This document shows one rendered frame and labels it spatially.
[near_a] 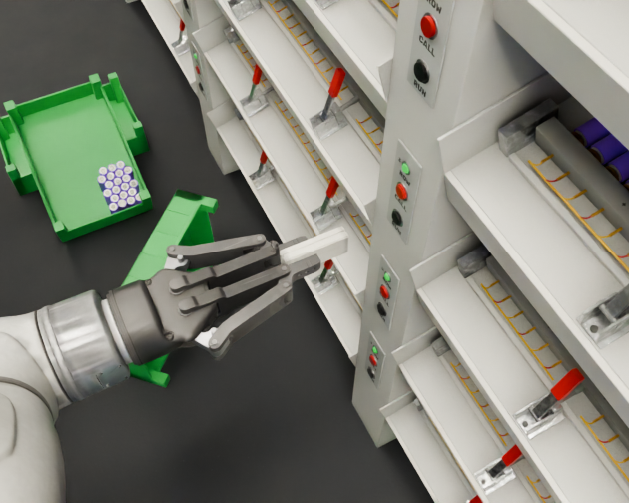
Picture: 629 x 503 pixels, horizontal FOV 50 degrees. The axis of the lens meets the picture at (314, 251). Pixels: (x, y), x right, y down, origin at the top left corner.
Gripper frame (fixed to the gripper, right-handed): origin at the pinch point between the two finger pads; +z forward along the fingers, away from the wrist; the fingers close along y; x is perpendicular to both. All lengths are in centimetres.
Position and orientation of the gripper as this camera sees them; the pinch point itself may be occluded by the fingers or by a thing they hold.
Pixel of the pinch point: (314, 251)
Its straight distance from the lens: 68.2
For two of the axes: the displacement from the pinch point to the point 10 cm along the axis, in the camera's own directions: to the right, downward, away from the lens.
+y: 4.4, 7.4, -5.1
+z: 9.0, -3.6, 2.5
